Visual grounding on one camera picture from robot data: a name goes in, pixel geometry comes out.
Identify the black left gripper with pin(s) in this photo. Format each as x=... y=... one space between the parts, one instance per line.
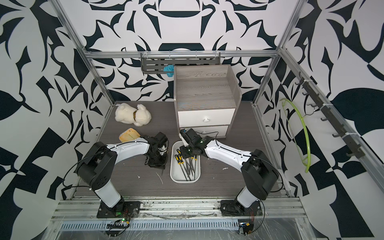
x=153 y=162

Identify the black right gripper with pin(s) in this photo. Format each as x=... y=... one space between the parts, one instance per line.
x=183 y=152

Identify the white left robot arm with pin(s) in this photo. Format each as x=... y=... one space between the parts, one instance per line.
x=97 y=166

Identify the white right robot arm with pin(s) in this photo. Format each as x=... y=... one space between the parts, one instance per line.
x=259 y=174

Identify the white storage tray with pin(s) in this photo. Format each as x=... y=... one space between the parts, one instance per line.
x=176 y=172

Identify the yellow tissue pack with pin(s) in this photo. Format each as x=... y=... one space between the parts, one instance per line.
x=129 y=135

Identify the white plush dog toy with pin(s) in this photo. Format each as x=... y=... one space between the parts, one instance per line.
x=126 y=114

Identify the grey wooden drawer cabinet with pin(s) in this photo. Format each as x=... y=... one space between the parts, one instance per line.
x=206 y=98

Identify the teal cloth ball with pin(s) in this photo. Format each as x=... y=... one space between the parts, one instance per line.
x=169 y=70

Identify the left controller board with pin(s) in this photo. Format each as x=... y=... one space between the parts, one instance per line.
x=119 y=224

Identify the controller board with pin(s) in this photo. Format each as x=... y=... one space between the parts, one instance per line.
x=246 y=228
x=119 y=224

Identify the right controller board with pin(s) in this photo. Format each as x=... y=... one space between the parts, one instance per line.
x=246 y=228

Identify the green hoop hanger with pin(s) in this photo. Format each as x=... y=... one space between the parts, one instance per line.
x=299 y=131

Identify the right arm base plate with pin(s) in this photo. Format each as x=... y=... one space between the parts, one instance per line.
x=234 y=208

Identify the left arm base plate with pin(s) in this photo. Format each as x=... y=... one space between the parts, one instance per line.
x=122 y=209

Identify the grey wall shelf rack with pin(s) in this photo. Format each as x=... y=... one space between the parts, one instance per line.
x=154 y=64

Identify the grey hook rail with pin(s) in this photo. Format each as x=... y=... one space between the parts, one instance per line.
x=332 y=116

